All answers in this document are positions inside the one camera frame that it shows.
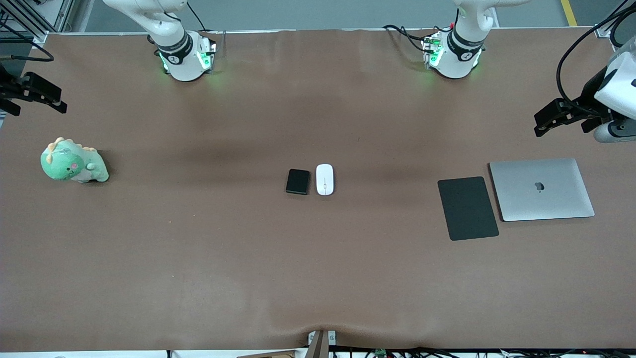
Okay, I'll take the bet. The white computer mouse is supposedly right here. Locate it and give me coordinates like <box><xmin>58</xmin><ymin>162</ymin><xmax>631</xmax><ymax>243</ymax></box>
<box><xmin>316</xmin><ymin>164</ymin><xmax>334</xmax><ymax>196</ymax></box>

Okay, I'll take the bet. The black phone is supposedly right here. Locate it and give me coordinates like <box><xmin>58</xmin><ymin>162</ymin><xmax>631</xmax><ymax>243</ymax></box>
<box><xmin>286</xmin><ymin>169</ymin><xmax>311</xmax><ymax>195</ymax></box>

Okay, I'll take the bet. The black mouse pad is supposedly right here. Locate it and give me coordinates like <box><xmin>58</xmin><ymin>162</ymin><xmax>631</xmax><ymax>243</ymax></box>
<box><xmin>437</xmin><ymin>176</ymin><xmax>499</xmax><ymax>242</ymax></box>

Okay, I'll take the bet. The green dinosaur plush toy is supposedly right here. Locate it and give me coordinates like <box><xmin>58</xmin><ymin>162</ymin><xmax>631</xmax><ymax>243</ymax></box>
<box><xmin>40</xmin><ymin>137</ymin><xmax>110</xmax><ymax>183</ymax></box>

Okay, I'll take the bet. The silver laptop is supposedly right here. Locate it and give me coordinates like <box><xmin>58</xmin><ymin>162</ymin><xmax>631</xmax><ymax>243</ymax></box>
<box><xmin>488</xmin><ymin>158</ymin><xmax>595</xmax><ymax>222</ymax></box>

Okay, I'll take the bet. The brown table cover mat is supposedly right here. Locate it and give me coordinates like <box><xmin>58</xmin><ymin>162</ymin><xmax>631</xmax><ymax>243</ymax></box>
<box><xmin>0</xmin><ymin>27</ymin><xmax>636</xmax><ymax>352</ymax></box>

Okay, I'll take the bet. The aluminium frame profile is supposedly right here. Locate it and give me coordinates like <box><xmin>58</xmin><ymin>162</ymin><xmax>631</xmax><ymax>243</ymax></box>
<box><xmin>0</xmin><ymin>0</ymin><xmax>75</xmax><ymax>45</ymax></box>
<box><xmin>594</xmin><ymin>0</ymin><xmax>636</xmax><ymax>39</ymax></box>

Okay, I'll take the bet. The black base cable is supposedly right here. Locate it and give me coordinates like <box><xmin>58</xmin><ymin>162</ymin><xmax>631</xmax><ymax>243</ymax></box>
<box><xmin>185</xmin><ymin>0</ymin><xmax>207</xmax><ymax>33</ymax></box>
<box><xmin>383</xmin><ymin>24</ymin><xmax>429</xmax><ymax>54</ymax></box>

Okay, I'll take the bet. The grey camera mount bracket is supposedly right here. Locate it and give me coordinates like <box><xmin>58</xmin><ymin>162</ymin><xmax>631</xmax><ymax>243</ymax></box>
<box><xmin>307</xmin><ymin>330</ymin><xmax>337</xmax><ymax>358</ymax></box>

